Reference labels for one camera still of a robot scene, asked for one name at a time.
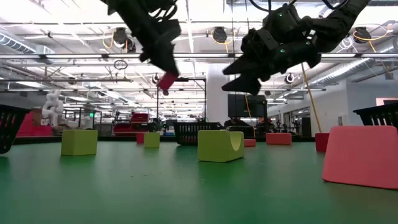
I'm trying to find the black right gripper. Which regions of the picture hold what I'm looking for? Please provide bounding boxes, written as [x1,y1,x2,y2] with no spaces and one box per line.
[221,27,321,96]

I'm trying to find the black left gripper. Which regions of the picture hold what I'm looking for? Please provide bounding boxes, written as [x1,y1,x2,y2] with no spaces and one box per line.
[124,12,182,78]

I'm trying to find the green foam arch block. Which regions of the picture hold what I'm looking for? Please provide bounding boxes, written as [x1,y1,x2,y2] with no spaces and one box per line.
[197,130,245,163]

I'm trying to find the green foam cube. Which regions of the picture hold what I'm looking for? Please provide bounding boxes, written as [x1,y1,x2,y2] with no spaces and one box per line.
[143,133,160,149]
[60,129,98,156]

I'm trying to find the red foam wedge block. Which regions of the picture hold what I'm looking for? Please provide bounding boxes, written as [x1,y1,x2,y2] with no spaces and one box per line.
[322,125,398,191]

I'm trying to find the black monitor screen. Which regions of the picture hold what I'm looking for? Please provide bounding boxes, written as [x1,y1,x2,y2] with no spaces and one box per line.
[227,94,268,118]

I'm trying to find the white building column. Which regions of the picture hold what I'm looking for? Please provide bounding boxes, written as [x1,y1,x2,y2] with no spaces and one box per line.
[206,63,231,124]

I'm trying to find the person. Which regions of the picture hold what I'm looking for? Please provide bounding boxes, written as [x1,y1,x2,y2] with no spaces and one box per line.
[257,117,276,134]
[223,117,249,130]

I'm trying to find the red tool cart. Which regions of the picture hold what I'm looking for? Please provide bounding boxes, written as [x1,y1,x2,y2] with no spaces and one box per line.
[113,113,150,135]

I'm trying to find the black slotted plastic basket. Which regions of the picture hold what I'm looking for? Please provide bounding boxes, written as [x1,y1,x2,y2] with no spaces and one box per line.
[353,103,398,129]
[0,104,31,155]
[172,121,223,146]

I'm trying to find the long ceiling light strip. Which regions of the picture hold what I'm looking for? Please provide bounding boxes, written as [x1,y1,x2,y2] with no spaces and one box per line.
[0,52,398,60]

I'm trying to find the white robot figure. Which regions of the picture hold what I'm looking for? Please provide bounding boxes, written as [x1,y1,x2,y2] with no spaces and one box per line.
[42,90,65,127]

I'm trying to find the brown cardboard box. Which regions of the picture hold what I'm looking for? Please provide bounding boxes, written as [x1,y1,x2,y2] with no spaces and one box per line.
[32,108,43,127]

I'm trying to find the red background panel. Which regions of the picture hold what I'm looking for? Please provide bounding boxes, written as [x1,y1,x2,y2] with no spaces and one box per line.
[16,111,53,138]

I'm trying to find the black hanging cable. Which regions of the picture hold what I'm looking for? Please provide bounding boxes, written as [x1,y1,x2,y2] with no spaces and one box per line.
[230,0,236,68]
[244,0,250,30]

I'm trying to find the black ceiling cord reel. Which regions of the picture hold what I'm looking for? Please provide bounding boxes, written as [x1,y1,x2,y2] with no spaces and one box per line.
[354,26,373,44]
[112,27,129,47]
[212,26,228,44]

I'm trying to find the yellow-orange hanging cable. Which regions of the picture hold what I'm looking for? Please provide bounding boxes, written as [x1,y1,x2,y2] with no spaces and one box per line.
[300,63,323,134]

